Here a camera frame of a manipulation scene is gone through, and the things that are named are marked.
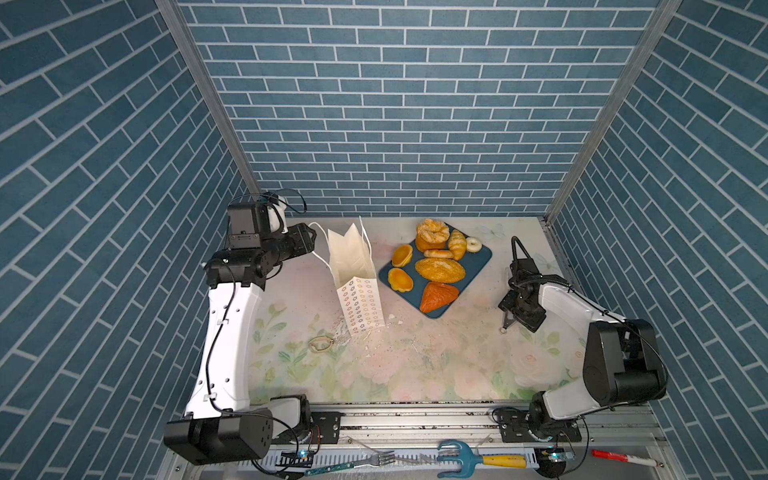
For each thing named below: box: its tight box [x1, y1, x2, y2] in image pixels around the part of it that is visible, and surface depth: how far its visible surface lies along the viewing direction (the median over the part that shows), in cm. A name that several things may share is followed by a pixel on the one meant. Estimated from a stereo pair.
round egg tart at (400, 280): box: [388, 268, 414, 292], surface depth 99 cm
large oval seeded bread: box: [414, 258, 466, 284], surface depth 101 cm
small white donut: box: [466, 237, 483, 253], surface depth 111 cm
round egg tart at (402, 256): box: [391, 244, 413, 267], surface depth 106 cm
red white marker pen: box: [591, 449, 664, 468], surface depth 71 cm
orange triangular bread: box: [419, 281, 460, 313], surface depth 96 cm
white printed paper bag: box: [328, 217, 385, 336], surface depth 84 cm
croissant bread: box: [448, 229, 467, 261], surface depth 108 cm
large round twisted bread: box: [416, 218, 451, 252], surface depth 109 cm
